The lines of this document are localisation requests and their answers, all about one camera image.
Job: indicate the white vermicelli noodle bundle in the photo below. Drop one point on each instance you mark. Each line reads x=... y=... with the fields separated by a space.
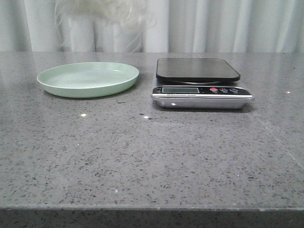
x=102 y=25

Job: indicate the black silver kitchen scale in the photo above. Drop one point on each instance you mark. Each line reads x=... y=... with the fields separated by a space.
x=198 y=83

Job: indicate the white pleated curtain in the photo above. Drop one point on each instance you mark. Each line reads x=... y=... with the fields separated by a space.
x=216 y=26

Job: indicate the light green round plate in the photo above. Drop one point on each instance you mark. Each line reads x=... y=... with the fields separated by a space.
x=88 y=79

